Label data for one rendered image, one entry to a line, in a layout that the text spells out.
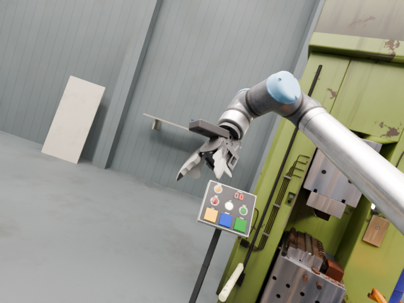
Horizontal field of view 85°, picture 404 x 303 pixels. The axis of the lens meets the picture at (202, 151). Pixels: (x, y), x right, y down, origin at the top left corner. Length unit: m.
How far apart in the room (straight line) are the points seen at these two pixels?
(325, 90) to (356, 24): 0.44
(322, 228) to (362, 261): 0.40
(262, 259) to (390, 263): 0.76
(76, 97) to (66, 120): 0.53
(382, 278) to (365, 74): 1.28
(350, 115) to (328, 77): 0.30
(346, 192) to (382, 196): 1.02
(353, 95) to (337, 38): 0.40
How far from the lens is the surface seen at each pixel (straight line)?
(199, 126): 0.55
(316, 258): 1.68
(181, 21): 5.72
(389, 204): 0.58
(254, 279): 1.94
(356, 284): 1.89
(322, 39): 1.88
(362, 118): 1.78
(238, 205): 1.53
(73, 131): 5.40
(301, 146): 1.72
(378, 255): 1.85
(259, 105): 0.66
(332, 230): 2.13
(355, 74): 1.86
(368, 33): 1.90
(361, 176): 0.60
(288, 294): 1.71
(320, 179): 1.58
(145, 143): 5.31
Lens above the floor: 1.49
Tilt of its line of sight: 5 degrees down
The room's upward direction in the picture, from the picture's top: 19 degrees clockwise
